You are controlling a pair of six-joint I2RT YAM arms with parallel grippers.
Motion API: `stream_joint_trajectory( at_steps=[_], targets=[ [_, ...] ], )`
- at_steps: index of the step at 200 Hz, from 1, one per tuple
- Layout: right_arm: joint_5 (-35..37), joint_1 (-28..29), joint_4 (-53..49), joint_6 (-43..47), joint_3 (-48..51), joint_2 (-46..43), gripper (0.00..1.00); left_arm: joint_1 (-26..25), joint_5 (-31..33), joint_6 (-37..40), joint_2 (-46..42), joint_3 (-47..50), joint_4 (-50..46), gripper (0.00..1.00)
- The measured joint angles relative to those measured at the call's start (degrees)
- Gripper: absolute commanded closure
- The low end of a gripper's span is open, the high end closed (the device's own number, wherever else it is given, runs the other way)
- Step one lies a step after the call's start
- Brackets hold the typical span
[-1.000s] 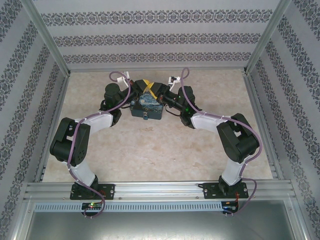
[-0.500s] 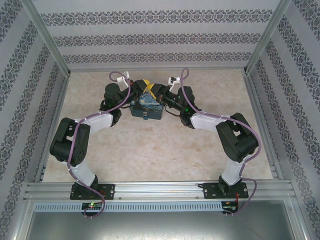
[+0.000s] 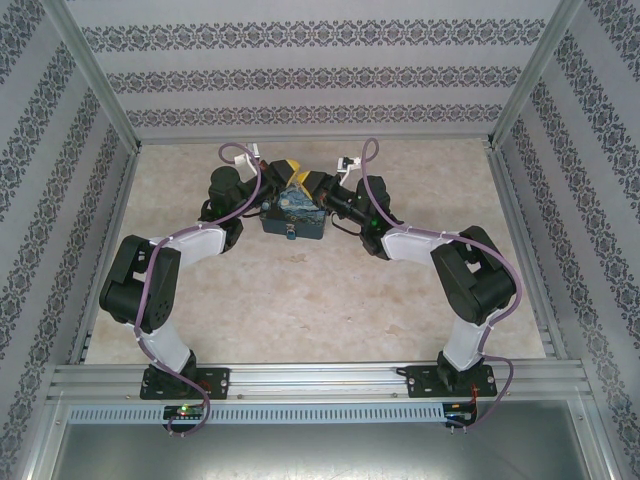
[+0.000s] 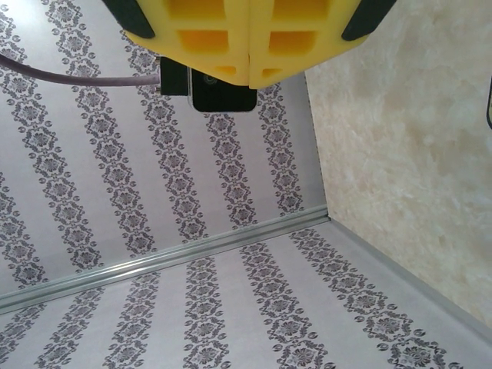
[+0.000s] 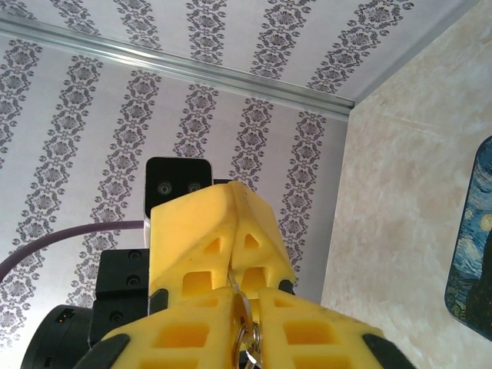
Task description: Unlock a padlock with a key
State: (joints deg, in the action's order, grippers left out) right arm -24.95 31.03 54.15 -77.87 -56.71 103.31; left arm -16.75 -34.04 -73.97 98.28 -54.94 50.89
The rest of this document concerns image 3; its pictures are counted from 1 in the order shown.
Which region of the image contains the starry night tin box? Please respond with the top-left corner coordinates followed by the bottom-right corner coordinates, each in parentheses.
top-left (259, 182), bottom-right (331, 242)

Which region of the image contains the left controller circuit board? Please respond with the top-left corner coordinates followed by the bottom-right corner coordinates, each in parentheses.
top-left (163, 405), bottom-right (208, 422)

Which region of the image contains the aluminium back rail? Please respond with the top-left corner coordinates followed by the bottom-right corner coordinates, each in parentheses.
top-left (137, 132), bottom-right (494, 147)

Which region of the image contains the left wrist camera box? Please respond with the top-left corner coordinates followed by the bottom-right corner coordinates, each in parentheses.
top-left (231, 142), bottom-right (262, 169)

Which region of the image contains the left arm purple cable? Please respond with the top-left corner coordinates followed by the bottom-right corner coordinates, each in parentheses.
top-left (133, 142), bottom-right (263, 437)

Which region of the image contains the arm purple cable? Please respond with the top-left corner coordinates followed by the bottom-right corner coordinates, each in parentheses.
top-left (133, 142), bottom-right (263, 437)
top-left (360, 138), bottom-right (524, 435)

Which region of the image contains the aluminium table side rail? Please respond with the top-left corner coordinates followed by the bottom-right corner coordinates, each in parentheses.
top-left (485, 147), bottom-right (570, 361)
top-left (68, 148), bottom-right (143, 366)

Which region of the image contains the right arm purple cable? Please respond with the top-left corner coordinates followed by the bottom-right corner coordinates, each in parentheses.
top-left (360, 138), bottom-right (524, 435)

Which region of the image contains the aluminium frame post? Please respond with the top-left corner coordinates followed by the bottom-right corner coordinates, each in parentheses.
top-left (43, 0), bottom-right (145, 152)
top-left (485, 0), bottom-right (587, 149)

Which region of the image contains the aluminium mounting rail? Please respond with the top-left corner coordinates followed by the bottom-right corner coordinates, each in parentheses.
top-left (47, 362), bottom-right (587, 402)

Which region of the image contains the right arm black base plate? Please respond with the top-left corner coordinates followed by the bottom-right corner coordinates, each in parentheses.
top-left (405, 363), bottom-right (499, 400)

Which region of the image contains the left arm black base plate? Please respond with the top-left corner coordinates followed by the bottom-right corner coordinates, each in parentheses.
top-left (139, 367), bottom-right (233, 402)

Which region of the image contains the slotted grey cable duct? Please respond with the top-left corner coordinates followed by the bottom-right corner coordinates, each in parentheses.
top-left (66, 402), bottom-right (447, 424)

